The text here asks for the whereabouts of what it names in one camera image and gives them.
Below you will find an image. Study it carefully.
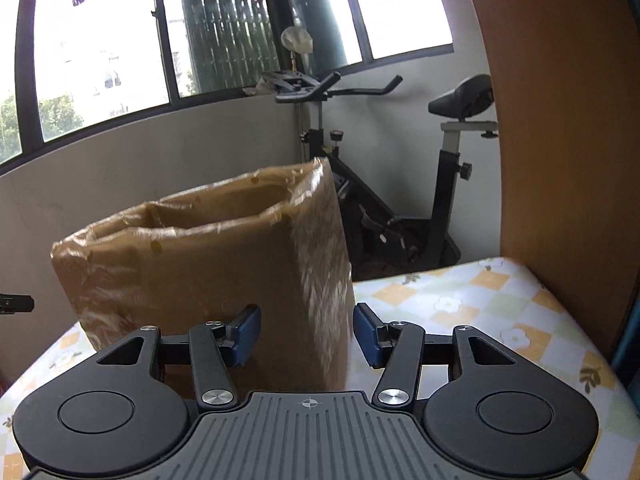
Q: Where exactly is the pole with white cap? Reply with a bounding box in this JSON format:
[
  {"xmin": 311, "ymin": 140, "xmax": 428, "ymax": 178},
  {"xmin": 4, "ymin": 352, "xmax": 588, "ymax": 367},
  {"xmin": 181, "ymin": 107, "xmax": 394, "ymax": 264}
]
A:
[{"xmin": 281, "ymin": 26, "xmax": 315, "ymax": 171}]

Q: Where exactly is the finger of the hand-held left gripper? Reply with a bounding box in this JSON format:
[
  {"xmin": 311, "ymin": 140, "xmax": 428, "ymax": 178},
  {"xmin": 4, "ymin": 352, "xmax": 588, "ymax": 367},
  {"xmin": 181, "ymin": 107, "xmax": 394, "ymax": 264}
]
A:
[{"xmin": 0, "ymin": 293, "xmax": 35, "ymax": 314}]

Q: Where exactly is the perforated metal screen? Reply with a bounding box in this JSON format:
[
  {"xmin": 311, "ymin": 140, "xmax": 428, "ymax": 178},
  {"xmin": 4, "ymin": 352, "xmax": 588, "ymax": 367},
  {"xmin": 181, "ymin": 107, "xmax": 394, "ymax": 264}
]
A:
[{"xmin": 162, "ymin": 0, "xmax": 283, "ymax": 97}]

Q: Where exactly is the checkered floral tablecloth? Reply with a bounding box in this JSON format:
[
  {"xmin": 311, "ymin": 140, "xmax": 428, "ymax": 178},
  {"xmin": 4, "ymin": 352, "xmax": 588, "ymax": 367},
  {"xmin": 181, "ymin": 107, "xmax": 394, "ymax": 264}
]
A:
[{"xmin": 0, "ymin": 256, "xmax": 632, "ymax": 480}]

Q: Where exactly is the black exercise bike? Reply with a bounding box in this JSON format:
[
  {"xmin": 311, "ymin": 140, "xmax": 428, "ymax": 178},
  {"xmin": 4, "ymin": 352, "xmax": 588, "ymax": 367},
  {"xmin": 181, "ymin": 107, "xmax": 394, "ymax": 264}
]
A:
[{"xmin": 260, "ymin": 72, "xmax": 499, "ymax": 282}]

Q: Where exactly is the blue board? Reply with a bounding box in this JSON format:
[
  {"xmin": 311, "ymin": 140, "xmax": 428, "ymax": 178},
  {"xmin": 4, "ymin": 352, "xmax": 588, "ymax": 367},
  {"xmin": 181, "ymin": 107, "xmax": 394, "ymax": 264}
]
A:
[{"xmin": 612, "ymin": 280, "xmax": 640, "ymax": 397}]

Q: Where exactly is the brown cardboard box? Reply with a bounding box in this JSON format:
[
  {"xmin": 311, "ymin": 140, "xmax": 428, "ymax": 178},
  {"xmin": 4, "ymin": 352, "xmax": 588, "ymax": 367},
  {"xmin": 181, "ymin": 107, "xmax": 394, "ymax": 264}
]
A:
[{"xmin": 51, "ymin": 157, "xmax": 356, "ymax": 395}]

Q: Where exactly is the wooden headboard panel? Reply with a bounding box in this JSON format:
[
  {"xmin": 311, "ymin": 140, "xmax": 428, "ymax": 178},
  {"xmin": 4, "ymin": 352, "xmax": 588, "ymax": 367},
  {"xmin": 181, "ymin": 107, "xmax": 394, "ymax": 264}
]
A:
[{"xmin": 457, "ymin": 0, "xmax": 640, "ymax": 362}]

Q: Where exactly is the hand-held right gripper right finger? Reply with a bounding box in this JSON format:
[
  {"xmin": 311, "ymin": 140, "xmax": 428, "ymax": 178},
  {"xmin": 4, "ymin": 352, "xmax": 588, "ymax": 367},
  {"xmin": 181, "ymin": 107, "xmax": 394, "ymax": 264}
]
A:
[{"xmin": 353, "ymin": 303, "xmax": 518, "ymax": 406}]

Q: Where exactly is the black window frame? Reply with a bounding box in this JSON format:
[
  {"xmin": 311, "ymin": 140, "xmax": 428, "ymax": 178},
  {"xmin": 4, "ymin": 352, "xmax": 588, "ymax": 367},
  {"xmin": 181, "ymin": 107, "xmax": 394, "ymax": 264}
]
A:
[{"xmin": 0, "ymin": 0, "xmax": 458, "ymax": 167}]

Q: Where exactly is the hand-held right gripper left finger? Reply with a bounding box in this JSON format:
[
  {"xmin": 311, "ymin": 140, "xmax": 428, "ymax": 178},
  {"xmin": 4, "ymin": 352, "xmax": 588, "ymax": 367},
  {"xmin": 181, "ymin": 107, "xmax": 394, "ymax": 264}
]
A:
[{"xmin": 95, "ymin": 304, "xmax": 262, "ymax": 409}]

